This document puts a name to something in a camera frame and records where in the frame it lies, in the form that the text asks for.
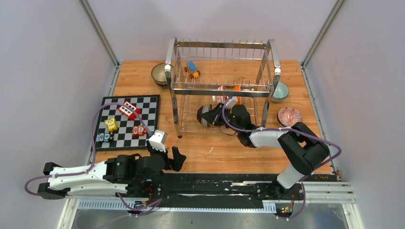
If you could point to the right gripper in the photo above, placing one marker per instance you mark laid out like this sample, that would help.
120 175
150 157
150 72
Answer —
211 116

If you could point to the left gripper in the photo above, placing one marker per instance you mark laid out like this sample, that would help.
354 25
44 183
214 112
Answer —
175 163

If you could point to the dark patterned bowl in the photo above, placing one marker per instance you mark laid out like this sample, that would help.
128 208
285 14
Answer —
200 115

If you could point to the orange floral white bowl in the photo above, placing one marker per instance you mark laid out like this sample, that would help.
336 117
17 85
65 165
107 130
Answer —
220 98

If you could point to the steel two-tier dish rack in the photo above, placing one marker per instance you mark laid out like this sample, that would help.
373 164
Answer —
220 69

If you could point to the brown speckled bowl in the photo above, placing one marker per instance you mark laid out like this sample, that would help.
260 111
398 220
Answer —
158 72

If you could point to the small celadon green bowl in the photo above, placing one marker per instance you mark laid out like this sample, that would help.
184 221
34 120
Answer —
278 99

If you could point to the large ribbed celadon bowl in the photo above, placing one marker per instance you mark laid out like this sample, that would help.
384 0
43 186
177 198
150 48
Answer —
281 90

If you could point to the orange geometric pattern bowl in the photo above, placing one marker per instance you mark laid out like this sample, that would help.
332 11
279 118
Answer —
289 115

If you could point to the blue floral bowl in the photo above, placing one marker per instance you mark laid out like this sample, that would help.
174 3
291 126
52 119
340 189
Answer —
284 125

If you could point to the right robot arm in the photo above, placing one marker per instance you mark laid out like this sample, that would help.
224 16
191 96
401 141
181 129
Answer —
302 147

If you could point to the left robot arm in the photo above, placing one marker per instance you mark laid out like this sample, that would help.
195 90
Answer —
125 175

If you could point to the red robot toy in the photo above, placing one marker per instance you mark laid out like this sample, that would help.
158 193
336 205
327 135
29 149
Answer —
139 130

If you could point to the toy brick car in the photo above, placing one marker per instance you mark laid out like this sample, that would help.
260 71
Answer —
192 70

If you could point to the black white chessboard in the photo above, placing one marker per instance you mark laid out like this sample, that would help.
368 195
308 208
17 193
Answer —
122 138

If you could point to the red toy brick block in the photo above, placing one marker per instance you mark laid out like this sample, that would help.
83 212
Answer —
129 111

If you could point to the yellow owl toy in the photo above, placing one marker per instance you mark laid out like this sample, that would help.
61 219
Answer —
111 124

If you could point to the blue owl toy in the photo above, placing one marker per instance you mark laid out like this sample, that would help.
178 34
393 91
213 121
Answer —
104 137

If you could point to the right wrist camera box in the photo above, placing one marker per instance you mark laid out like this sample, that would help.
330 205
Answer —
231 102

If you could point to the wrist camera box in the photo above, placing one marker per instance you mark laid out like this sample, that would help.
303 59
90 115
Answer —
231 102
157 140

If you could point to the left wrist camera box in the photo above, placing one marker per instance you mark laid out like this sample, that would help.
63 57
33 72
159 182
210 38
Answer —
157 140

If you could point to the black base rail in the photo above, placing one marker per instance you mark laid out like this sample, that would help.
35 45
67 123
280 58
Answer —
204 191

